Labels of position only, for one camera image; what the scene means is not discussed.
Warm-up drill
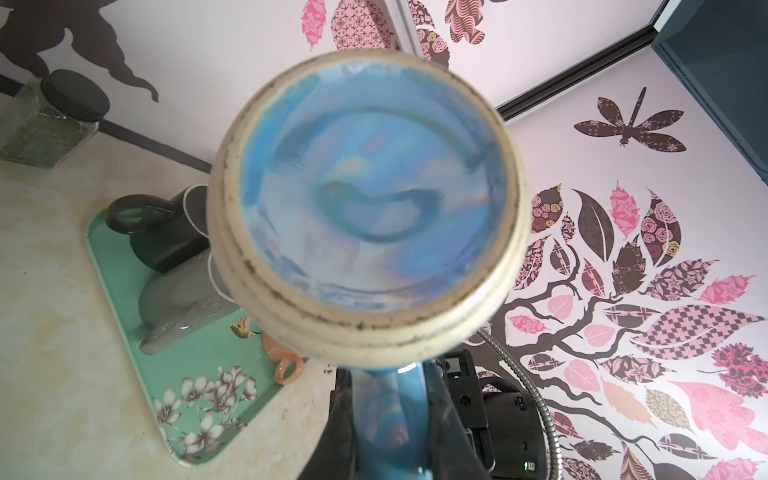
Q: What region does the black mug white inside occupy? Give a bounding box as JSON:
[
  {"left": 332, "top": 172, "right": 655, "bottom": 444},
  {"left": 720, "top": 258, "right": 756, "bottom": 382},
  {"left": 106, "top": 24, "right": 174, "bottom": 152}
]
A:
[{"left": 105, "top": 184, "right": 210, "bottom": 273}]

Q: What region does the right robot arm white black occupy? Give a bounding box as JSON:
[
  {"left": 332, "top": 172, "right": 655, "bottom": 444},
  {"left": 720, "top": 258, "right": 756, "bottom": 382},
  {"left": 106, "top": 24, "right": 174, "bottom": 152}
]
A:
[{"left": 441, "top": 350, "right": 549, "bottom": 479}]

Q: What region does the peach orange mug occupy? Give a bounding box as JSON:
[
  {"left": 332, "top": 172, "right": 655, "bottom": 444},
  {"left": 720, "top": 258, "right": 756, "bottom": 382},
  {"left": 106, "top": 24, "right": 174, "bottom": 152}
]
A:
[{"left": 261, "top": 332, "right": 305, "bottom": 386}]

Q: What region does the green floral tray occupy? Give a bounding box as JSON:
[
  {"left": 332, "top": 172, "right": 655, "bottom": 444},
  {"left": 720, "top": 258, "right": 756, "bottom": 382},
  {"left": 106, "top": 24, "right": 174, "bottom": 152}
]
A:
[{"left": 86, "top": 213, "right": 283, "bottom": 467}]

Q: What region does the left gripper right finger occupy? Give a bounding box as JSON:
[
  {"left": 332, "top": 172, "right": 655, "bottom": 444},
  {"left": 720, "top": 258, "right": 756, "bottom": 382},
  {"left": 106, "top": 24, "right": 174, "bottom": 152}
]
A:
[{"left": 423, "top": 360, "right": 489, "bottom": 480}]

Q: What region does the blue iridescent mug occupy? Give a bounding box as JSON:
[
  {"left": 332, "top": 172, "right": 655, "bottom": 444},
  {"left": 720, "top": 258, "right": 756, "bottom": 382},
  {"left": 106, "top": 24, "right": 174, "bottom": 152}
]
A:
[{"left": 208, "top": 50, "right": 531, "bottom": 479}]

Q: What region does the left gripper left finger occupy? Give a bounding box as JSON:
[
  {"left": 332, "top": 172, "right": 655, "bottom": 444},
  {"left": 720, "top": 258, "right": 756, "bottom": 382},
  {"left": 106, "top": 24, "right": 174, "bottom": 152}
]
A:
[{"left": 298, "top": 368, "right": 357, "bottom": 480}]

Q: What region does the glass spice jar black lid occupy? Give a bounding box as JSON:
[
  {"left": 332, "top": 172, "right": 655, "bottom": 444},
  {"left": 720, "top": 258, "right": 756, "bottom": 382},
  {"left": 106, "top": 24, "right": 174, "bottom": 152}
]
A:
[{"left": 1, "top": 69, "right": 110, "bottom": 169}]

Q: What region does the dark grey mug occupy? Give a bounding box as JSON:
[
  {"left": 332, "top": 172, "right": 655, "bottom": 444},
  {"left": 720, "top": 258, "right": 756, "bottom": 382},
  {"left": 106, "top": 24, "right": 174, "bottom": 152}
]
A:
[{"left": 139, "top": 249, "right": 240, "bottom": 355}]

